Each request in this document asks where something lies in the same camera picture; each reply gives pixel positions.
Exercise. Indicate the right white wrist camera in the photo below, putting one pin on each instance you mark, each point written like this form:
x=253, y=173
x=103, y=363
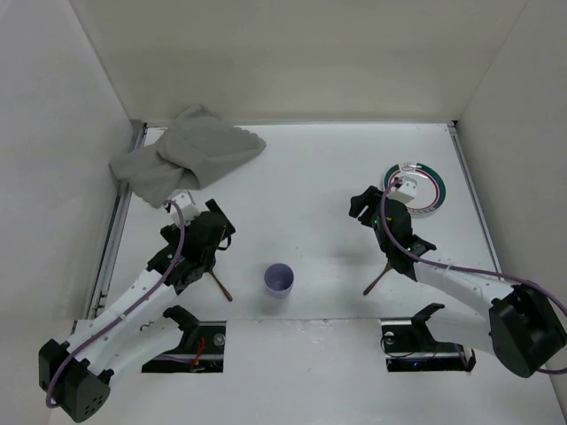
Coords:
x=404, y=190

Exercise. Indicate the grey cloth placemat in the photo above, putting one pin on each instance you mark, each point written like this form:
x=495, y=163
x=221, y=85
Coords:
x=196, y=150

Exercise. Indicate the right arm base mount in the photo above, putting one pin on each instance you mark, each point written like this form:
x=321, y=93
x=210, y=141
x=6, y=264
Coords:
x=409, y=349

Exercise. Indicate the left aluminium table rail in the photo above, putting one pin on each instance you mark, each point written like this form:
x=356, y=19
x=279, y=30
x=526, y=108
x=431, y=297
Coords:
x=137, y=138

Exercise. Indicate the white plate green red rim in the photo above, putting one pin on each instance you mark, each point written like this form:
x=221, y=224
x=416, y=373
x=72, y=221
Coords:
x=431, y=189

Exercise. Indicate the lilac plastic cup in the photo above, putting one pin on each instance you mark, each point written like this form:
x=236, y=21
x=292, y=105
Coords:
x=279, y=279

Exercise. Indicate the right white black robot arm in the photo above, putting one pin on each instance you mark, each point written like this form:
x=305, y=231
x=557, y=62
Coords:
x=516, y=319

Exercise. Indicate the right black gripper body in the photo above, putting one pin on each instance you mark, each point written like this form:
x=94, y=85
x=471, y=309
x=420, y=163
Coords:
x=400, y=259

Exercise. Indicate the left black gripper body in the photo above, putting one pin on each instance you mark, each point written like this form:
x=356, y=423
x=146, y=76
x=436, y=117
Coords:
x=195, y=264

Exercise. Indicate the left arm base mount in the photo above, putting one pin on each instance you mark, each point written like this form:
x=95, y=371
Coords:
x=199, y=352

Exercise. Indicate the brown wooden fork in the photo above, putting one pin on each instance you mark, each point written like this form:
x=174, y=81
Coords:
x=373, y=284

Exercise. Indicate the right aluminium table rail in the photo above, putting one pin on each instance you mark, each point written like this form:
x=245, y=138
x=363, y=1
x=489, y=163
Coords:
x=452, y=129

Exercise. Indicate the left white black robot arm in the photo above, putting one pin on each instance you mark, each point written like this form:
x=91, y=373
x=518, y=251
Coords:
x=146, y=323

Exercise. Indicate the aluminium table rail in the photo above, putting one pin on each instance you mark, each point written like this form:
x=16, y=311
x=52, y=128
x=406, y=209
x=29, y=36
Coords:
x=452, y=129
x=137, y=138

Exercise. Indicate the brown wooden spoon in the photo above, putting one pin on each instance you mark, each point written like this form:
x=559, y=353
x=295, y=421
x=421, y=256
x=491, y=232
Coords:
x=223, y=289

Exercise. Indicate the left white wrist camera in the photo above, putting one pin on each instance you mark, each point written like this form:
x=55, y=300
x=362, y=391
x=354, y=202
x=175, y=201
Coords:
x=181, y=207

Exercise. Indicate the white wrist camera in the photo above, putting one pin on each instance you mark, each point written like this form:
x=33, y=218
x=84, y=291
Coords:
x=404, y=190
x=181, y=207

